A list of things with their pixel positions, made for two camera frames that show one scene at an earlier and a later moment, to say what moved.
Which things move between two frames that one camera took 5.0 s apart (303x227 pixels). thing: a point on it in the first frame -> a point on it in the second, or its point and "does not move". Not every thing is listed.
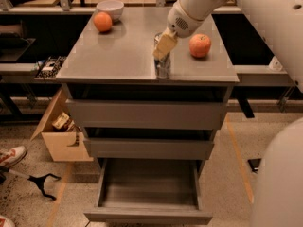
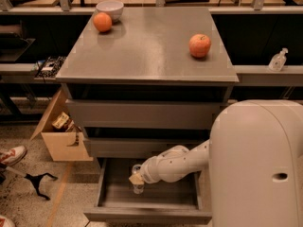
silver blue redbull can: (162, 66) -> (137, 187)
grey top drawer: (151, 113) does not move
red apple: (200, 44) does not move
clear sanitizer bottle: (275, 64) does not move
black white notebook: (49, 67) does not move
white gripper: (182, 22) -> (147, 173)
